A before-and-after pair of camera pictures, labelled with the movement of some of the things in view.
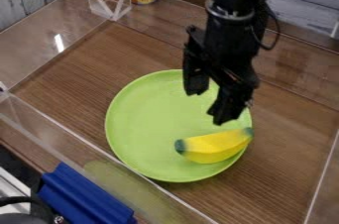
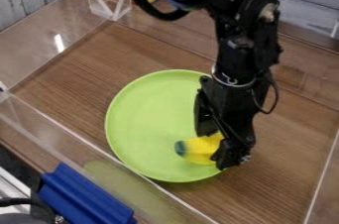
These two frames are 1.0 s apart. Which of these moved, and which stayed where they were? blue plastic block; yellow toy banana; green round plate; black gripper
Moved: black gripper
Stayed: green round plate; yellow toy banana; blue plastic block
